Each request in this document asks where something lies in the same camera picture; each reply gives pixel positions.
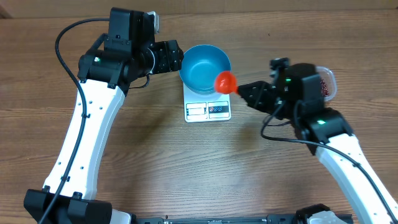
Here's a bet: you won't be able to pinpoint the red measuring scoop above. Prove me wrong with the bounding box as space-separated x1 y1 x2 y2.
214 71 238 95

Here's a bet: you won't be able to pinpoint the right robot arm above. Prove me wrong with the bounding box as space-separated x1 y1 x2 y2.
236 63 397 223

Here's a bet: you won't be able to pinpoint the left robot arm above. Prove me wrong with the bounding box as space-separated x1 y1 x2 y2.
24 35 183 223

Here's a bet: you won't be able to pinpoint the blue bowl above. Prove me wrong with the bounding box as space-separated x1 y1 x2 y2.
179 45 231 95

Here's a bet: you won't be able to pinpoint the white digital kitchen scale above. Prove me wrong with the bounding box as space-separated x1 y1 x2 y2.
183 84 231 123

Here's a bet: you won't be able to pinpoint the red adzuki beans in container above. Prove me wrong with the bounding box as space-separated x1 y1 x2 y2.
320 79 329 97

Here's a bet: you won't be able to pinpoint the clear plastic container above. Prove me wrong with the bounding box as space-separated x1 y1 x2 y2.
316 66 338 101

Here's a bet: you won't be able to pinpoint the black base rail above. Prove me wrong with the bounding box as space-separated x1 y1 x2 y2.
124 212 354 224

